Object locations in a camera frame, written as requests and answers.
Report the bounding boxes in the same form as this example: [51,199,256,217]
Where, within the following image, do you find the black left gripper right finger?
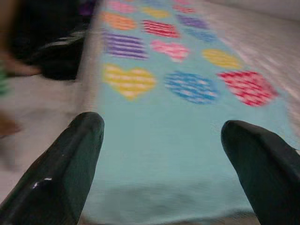
[220,120,300,225]

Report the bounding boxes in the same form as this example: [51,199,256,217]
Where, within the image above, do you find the teal blanket with coloured hearts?
[83,0,296,220]

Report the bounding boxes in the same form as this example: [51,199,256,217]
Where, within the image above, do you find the black bag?
[10,0,89,81]

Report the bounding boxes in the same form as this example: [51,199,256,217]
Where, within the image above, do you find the person in dark clothes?
[0,0,42,139]

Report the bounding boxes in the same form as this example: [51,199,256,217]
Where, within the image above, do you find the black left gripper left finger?
[0,111,105,225]

